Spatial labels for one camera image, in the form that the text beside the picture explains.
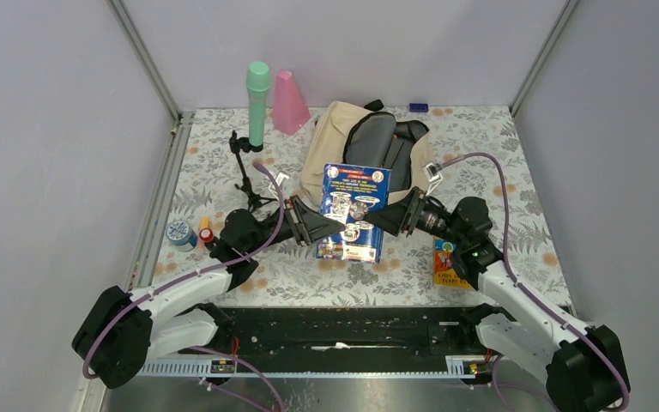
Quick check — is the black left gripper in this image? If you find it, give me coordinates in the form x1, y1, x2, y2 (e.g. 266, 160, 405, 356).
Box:
245, 195, 345, 254

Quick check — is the mint green microphone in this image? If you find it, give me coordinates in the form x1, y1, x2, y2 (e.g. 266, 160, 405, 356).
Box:
245, 61, 271, 152

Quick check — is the yellow treehouse paperback book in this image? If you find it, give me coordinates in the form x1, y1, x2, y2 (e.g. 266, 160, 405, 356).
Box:
432, 237, 472, 289

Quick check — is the black mini tripod stand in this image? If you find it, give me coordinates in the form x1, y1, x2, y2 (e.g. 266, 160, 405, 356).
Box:
229, 130, 275, 212

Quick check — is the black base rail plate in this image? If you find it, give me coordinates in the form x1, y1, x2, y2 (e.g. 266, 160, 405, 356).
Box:
136, 306, 558, 377

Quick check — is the beige canvas backpack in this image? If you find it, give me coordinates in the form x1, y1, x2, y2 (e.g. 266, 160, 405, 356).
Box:
299, 101, 437, 206

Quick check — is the blue comic paperback book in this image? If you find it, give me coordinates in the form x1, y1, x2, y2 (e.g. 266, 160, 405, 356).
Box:
316, 163, 391, 264

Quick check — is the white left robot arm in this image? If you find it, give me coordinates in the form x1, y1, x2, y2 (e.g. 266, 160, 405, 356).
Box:
71, 192, 345, 389

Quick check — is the pink plastic cone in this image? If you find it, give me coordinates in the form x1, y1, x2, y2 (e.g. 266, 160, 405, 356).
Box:
273, 70, 311, 135

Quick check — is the small blue block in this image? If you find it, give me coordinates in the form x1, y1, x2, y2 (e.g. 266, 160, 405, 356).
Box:
408, 103, 429, 113

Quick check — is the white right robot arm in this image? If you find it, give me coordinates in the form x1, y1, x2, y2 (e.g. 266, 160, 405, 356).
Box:
365, 187, 630, 411

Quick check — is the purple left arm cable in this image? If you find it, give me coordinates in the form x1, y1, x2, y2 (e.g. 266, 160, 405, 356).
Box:
82, 161, 288, 412

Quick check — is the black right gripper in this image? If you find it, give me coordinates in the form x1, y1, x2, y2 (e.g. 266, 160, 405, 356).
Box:
364, 186, 466, 247

